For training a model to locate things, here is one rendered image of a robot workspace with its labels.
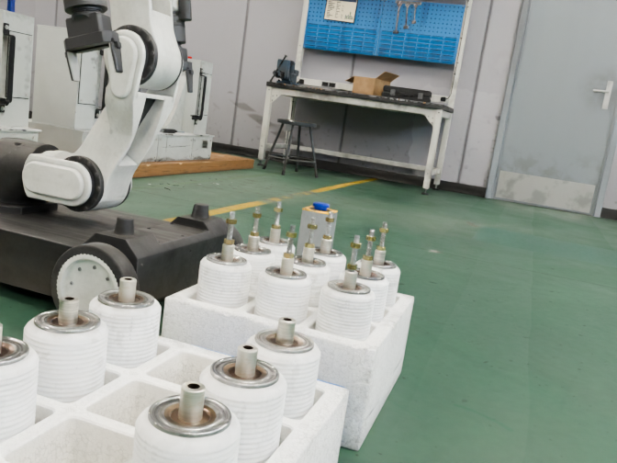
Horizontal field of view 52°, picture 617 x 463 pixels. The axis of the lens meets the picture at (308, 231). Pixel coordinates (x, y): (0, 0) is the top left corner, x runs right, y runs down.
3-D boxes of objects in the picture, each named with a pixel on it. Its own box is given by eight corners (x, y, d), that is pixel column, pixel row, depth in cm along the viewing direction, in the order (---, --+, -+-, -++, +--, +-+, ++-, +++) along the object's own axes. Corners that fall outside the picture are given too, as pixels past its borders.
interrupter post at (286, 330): (271, 344, 80) (274, 320, 79) (278, 339, 82) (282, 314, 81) (289, 349, 79) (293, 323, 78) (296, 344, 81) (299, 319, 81)
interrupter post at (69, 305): (52, 324, 76) (54, 298, 75) (66, 320, 78) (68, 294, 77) (69, 329, 75) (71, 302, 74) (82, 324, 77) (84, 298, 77)
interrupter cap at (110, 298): (85, 301, 85) (85, 297, 85) (119, 289, 92) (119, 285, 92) (133, 315, 83) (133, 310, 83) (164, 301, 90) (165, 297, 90)
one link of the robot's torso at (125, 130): (37, 195, 161) (106, 16, 148) (88, 189, 179) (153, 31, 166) (83, 226, 157) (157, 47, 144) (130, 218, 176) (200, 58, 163)
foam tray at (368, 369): (154, 390, 117) (164, 297, 114) (242, 332, 153) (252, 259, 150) (358, 452, 105) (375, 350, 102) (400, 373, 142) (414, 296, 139)
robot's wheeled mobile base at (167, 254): (-95, 267, 157) (-92, 132, 151) (53, 238, 205) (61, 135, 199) (122, 329, 137) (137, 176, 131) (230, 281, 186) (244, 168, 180)
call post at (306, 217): (284, 333, 157) (301, 209, 151) (293, 325, 163) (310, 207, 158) (310, 340, 155) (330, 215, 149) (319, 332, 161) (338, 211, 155)
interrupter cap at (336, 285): (336, 295, 106) (337, 291, 106) (320, 282, 113) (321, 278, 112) (377, 297, 108) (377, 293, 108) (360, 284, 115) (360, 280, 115)
